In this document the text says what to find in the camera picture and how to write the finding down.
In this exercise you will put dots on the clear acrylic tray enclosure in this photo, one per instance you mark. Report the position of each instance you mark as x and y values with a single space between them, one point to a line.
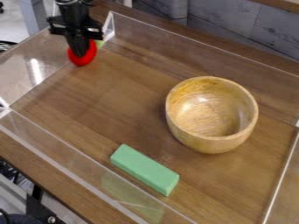
69 114

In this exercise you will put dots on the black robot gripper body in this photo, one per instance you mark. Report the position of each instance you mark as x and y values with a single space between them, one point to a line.
72 21

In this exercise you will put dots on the black clamp under table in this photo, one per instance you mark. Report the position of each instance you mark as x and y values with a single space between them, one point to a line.
37 213

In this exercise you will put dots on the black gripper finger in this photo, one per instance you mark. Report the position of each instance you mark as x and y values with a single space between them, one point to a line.
80 46

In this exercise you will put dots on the red plush fruit green leaf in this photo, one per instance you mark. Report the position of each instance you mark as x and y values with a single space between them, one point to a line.
85 59

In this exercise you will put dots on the green rectangular block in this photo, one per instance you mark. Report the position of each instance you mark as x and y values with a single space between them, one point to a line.
144 169

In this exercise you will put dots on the round wooden bowl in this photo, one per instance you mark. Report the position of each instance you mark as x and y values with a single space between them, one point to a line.
211 114

